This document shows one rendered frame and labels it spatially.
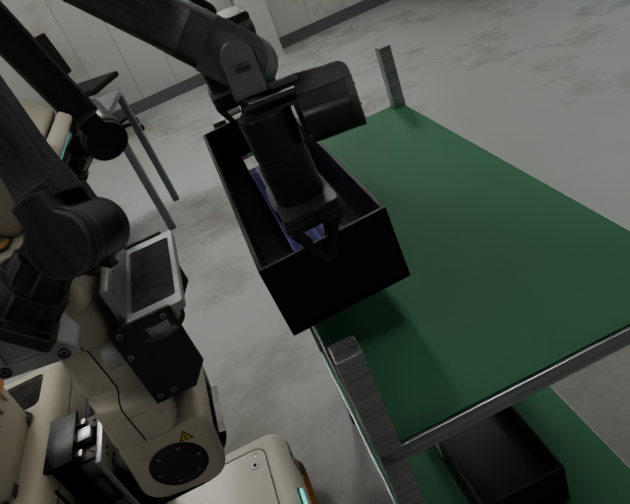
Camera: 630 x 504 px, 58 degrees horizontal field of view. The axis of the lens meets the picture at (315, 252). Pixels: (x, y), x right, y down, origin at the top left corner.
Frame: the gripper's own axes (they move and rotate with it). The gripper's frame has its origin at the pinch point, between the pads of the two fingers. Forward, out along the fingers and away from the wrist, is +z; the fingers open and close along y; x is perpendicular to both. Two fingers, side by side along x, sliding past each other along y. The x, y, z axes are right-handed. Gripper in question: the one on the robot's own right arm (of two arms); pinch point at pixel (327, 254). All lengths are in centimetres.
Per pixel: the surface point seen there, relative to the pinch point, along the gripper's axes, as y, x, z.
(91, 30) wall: 583, 73, 13
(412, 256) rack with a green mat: 12.8, -13.3, 15.9
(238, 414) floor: 99, 45, 109
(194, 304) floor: 181, 53, 108
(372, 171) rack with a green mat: 45, -19, 16
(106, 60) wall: 583, 75, 43
